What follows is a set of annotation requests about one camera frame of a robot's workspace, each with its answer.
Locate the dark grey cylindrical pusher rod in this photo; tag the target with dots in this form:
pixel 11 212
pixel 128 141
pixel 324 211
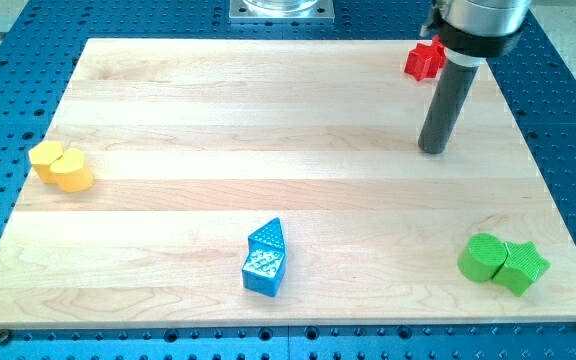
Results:
pixel 448 99

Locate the red block behind arm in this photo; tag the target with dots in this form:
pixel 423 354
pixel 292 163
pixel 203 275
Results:
pixel 439 57

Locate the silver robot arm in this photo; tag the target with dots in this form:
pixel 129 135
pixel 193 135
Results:
pixel 471 31

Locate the wooden board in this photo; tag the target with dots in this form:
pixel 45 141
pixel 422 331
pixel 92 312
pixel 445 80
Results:
pixel 195 144

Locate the left board stop screw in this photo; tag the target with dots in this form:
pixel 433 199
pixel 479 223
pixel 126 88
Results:
pixel 5 336

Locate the red star block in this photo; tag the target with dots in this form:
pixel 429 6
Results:
pixel 420 64

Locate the green cylinder block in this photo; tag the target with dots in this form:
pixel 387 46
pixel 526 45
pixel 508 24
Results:
pixel 482 257

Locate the green star block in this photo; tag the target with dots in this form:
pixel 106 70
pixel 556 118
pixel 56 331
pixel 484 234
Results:
pixel 523 266

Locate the blue triangle block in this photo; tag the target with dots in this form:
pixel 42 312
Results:
pixel 270 234

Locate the blue cube block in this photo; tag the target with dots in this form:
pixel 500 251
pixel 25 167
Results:
pixel 263 270

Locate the yellow heart block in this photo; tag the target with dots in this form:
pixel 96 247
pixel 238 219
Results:
pixel 71 172

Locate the yellow hexagon block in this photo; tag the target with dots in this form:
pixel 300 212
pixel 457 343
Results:
pixel 42 156

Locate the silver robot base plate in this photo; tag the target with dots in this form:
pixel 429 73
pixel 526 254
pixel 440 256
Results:
pixel 250 11

